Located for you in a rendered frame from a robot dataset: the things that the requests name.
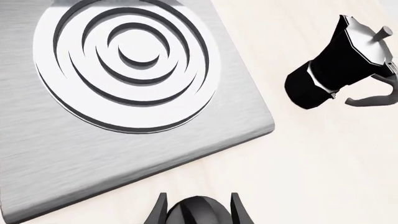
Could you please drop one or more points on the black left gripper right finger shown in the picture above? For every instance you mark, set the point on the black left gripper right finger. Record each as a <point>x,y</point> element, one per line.
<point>240,213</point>

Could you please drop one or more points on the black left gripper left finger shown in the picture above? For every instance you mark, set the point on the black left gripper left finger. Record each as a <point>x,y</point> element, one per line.
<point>158,212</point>

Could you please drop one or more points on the round black stove knob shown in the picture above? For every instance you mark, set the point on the round black stove knob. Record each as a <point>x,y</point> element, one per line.
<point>199,211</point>

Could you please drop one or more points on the flat stove plate with rings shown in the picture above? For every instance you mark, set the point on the flat stove plate with rings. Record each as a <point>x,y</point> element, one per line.
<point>93,112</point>

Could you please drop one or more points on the black moka pot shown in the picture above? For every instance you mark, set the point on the black moka pot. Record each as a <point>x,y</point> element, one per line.
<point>339,67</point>

